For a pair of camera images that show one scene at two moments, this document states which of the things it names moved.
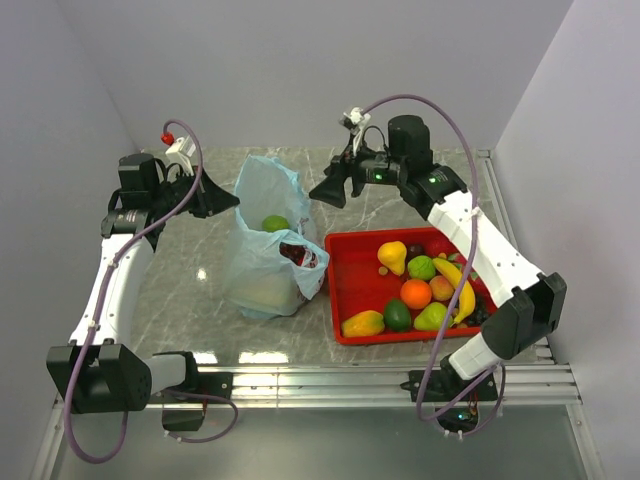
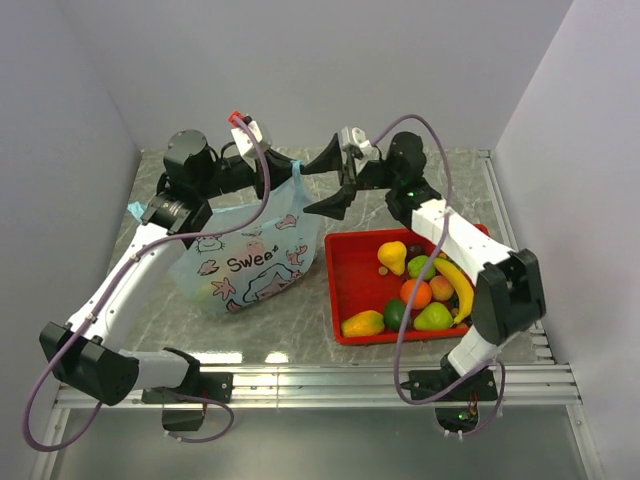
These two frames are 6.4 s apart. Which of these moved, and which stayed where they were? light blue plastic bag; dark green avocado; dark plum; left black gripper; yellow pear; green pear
Moved: light blue plastic bag; left black gripper
Stayed: yellow pear; dark plum; dark green avocado; green pear
